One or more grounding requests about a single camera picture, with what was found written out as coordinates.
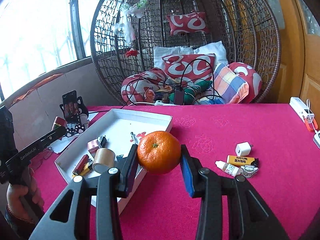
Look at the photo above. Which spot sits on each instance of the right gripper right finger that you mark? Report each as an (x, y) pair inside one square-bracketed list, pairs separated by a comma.
[(249, 217)]

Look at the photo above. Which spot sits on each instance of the small white dropper bottle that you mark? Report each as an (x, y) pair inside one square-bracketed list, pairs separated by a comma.
[(228, 168)]

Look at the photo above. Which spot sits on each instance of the silver ingot ornament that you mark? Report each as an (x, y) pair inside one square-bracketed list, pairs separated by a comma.
[(248, 171)]

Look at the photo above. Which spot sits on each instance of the slim red lighter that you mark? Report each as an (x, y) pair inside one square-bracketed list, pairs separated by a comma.
[(80, 166)]

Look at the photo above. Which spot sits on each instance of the yellow lighter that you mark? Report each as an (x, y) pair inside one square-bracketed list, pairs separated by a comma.
[(240, 161)]

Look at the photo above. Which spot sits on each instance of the brown tape roll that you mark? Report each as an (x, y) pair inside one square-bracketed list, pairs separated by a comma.
[(104, 159)]

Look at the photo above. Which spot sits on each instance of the white usb charger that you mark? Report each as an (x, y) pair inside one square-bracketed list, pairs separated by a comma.
[(243, 149)]

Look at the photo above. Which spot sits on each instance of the red cigarette pack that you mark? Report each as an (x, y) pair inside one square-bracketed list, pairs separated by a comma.
[(93, 146)]

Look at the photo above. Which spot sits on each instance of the dark red box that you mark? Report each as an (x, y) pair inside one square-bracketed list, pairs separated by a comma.
[(59, 122)]

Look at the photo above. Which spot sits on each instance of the black usb charger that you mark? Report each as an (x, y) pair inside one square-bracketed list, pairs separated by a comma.
[(102, 141)]

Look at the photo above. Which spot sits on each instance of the orange tangerine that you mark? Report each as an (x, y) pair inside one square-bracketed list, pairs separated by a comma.
[(159, 152)]

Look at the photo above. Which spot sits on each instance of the person's left hand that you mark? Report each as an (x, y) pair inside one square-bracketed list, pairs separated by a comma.
[(16, 192)]

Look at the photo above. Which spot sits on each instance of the white cardboard tray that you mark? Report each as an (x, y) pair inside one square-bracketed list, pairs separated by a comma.
[(117, 126)]

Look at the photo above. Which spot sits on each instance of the magenta tablecloth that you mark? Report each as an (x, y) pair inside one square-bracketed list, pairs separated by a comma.
[(288, 176)]

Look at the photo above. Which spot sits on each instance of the cat paw phone stand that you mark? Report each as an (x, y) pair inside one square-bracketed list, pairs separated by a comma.
[(74, 129)]

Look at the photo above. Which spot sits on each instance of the black smartphone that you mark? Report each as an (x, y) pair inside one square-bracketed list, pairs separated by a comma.
[(70, 107)]

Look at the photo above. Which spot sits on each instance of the orange cloth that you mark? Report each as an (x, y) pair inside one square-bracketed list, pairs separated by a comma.
[(35, 87)]

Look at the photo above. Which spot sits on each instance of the white square device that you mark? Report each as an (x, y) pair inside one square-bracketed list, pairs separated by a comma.
[(316, 139)]

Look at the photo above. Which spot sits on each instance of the orange clip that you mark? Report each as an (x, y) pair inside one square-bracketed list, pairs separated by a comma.
[(311, 125)]

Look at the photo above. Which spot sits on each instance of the plaid pillow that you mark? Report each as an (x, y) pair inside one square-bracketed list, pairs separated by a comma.
[(229, 87)]

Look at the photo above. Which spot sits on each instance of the green cloth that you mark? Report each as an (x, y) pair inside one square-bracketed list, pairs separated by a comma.
[(191, 91)]

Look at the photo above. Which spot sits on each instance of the black power adapter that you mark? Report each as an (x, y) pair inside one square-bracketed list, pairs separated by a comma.
[(179, 96)]

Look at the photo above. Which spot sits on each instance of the red white seat cushion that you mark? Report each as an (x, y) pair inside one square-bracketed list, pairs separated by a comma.
[(142, 87)]

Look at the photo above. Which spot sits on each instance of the red white square pillow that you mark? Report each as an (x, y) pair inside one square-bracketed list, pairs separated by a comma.
[(189, 67)]

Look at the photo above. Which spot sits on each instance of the small red headrest pillow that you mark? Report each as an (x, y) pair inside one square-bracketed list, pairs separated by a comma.
[(187, 23)]

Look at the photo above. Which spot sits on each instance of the wicker hanging egg chair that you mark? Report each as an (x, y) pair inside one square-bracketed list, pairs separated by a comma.
[(247, 28)]

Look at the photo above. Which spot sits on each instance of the white dreamcatcher decoration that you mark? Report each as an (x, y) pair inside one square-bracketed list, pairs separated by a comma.
[(127, 12)]

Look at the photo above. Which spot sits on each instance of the clear frame glasses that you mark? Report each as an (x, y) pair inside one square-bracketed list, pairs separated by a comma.
[(37, 161)]

